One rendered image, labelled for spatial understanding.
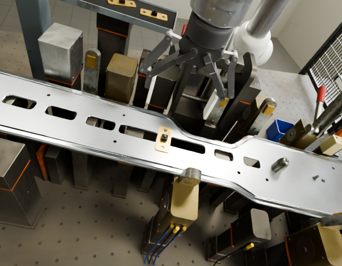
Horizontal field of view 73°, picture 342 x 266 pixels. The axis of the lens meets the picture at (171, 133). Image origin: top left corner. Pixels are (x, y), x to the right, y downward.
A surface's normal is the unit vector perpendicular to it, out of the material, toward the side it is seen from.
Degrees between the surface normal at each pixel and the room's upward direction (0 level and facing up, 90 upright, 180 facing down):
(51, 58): 90
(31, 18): 90
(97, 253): 0
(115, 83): 90
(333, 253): 0
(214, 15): 90
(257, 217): 0
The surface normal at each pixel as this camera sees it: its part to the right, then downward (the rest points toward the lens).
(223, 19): -0.11, 0.76
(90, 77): -0.05, 0.61
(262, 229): 0.26, -0.61
